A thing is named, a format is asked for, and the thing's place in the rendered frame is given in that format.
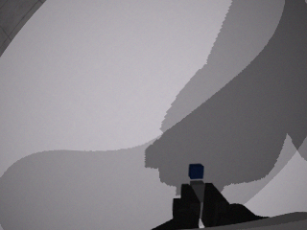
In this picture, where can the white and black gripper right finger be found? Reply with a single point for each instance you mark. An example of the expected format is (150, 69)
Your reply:
(216, 211)

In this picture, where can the grey rod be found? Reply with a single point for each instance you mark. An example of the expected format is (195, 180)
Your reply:
(198, 187)

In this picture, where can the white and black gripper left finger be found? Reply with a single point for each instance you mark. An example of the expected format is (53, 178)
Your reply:
(184, 218)

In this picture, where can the small blue cube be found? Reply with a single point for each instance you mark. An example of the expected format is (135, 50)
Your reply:
(196, 171)

